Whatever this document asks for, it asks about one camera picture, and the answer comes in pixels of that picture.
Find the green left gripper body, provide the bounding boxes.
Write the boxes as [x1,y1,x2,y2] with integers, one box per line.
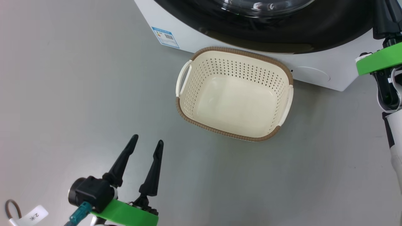
[91,196,159,226]

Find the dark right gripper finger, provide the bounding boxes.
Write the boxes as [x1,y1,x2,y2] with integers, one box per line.
[391,0,402,34]
[373,0,393,40]

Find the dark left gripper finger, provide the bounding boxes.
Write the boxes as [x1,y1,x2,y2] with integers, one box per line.
[139,140,164,197]
[103,134,139,188]

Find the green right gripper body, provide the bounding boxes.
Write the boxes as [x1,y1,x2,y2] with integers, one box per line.
[356,36,402,76]

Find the black washing machine door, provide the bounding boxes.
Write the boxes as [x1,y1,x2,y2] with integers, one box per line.
[153,0,378,54]

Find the white front-load washing machine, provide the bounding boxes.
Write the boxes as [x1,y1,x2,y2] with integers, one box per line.
[134,0,390,92]

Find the round white filter cover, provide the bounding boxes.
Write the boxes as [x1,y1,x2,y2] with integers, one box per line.
[290,66,331,83]

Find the cream laundry basket brown rim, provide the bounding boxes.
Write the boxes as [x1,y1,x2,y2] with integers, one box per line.
[175,46,294,143]

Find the blue energy label sticker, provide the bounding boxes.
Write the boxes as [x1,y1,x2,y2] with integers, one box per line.
[151,26,180,49]

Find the teal camera cable connector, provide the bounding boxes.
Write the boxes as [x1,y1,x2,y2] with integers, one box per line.
[64,202,92,226]

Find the white cable tag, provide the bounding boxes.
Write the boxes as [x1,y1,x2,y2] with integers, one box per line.
[9,205,49,226]

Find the thin left camera cable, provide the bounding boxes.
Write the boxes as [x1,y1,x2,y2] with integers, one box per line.
[4,199,23,222]

